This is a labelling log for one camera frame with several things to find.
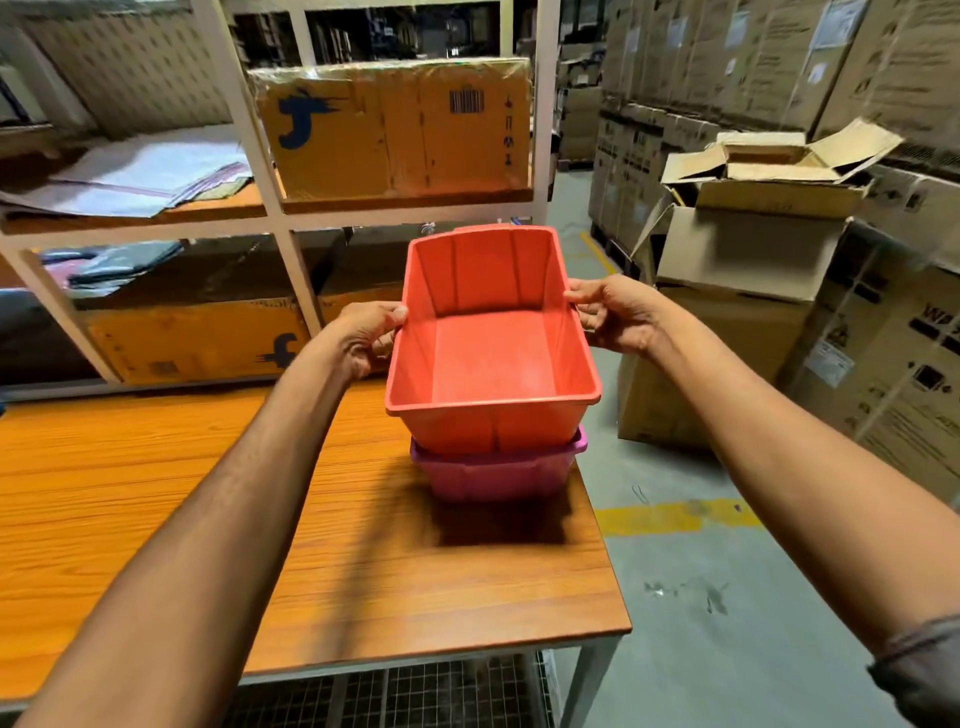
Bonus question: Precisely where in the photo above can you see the person's left hand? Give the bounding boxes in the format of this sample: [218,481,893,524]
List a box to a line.
[330,300,411,381]

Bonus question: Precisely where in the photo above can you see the person's right hand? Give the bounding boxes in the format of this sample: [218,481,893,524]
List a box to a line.
[563,273,669,357]

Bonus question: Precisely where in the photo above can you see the red plastic bin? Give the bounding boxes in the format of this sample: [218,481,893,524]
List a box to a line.
[384,223,603,456]

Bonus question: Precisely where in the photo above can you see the person's left forearm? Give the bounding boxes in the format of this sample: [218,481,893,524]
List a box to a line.
[13,318,355,728]

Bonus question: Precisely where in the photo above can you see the person's right forearm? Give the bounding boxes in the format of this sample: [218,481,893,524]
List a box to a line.
[646,300,960,655]

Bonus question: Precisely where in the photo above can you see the large brown cardboard carton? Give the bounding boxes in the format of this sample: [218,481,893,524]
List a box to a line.
[616,283,816,451]

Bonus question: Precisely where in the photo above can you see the white metal shelf rack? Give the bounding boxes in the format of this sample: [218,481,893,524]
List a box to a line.
[0,0,562,402]

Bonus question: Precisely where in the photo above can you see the plain brown cardboard box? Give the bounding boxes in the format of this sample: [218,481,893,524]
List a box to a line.
[631,196,855,303]

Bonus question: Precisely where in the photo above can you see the wrapped cardboard box blue print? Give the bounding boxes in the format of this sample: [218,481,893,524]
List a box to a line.
[249,57,534,202]

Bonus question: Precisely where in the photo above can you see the pink plastic bin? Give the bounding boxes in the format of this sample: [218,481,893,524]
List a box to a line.
[409,426,589,504]

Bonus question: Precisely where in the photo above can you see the long cardboard box blue print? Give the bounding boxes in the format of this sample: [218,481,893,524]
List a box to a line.
[81,297,313,386]

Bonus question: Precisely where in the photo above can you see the open flapped cardboard box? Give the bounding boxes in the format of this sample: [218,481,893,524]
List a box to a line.
[660,117,906,220]

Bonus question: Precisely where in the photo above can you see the grey folded bags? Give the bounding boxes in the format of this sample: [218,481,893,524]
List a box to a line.
[39,240,186,292]

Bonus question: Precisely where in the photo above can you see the stack of white sheets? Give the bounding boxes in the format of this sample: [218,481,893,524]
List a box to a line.
[0,137,254,220]

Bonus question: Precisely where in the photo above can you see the stack of printed cartons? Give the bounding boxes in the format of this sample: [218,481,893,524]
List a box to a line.
[587,0,960,511]

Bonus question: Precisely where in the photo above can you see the perforated pegboard panel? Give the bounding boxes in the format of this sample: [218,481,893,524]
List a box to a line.
[13,6,235,141]

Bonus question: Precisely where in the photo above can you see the grey sleeve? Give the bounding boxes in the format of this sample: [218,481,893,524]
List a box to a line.
[867,615,960,728]

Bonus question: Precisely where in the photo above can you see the wooden table with metal frame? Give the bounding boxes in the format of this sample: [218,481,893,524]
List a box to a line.
[0,378,633,728]

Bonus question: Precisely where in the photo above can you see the wire mesh panel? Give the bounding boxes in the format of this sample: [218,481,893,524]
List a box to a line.
[221,651,562,728]

